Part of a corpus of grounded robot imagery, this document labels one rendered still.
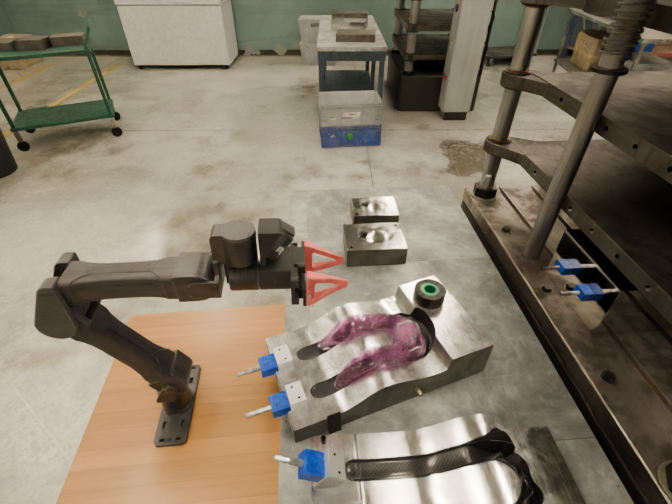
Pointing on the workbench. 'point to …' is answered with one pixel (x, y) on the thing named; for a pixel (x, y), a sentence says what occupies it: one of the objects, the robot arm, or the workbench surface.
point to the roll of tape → (429, 293)
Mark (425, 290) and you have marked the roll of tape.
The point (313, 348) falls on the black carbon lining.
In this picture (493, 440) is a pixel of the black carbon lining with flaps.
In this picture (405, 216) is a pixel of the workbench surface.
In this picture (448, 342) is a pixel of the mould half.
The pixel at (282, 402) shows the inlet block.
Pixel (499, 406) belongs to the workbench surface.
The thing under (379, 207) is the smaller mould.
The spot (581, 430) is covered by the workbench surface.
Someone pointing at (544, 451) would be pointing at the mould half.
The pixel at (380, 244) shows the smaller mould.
